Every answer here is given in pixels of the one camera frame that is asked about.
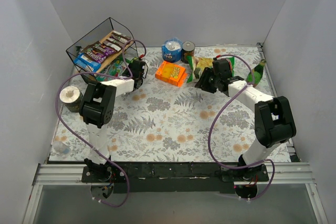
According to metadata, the teal Fox's candy bag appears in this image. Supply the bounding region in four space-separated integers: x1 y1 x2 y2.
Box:
96 59 125 82

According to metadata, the brown chocolate bar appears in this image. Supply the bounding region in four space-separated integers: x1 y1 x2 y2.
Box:
110 30 131 44
103 40 123 52

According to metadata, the orange candy box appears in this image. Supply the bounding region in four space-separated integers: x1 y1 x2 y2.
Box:
155 61 187 87

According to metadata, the brown M&M's candy bag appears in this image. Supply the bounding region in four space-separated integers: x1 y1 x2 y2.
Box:
81 41 116 56

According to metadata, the purple M&M's candy bag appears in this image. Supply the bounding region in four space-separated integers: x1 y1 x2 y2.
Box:
84 50 108 63

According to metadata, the blue wafer bar wrapper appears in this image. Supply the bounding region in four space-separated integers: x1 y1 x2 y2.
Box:
73 52 104 72

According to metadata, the green Spring candy bag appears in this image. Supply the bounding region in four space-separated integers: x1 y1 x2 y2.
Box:
119 57 138 70

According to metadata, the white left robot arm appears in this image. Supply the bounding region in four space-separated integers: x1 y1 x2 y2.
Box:
79 59 146 164

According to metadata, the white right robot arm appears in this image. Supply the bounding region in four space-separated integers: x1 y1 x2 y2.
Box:
195 57 297 170

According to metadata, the Chuba cassava chips bag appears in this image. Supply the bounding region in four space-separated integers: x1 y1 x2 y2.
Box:
185 56 235 83

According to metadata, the dark tin can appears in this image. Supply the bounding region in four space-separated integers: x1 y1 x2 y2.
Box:
181 41 195 63

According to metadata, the blue monster tissue roll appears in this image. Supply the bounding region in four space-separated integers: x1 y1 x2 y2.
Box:
161 37 182 63

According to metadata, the green glass bottle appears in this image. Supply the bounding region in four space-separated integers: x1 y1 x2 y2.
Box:
246 59 267 88

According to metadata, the floral table mat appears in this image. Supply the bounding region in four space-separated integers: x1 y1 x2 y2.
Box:
48 45 292 163

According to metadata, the dark patterned tissue roll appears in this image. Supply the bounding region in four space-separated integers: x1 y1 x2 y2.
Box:
59 86 83 113

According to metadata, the clear plastic bottle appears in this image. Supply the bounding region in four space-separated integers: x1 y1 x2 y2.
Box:
52 141 71 155

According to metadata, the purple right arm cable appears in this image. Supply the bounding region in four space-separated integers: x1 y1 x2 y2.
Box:
208 54 276 201

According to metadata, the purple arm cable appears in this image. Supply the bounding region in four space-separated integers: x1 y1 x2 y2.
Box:
208 54 276 201
55 39 147 208

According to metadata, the wire and wood shelf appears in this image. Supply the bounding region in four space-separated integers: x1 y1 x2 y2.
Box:
65 17 140 82

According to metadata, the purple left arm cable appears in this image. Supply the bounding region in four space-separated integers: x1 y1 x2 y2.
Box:
55 39 147 208

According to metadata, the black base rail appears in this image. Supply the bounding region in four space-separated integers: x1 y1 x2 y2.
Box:
81 159 269 197

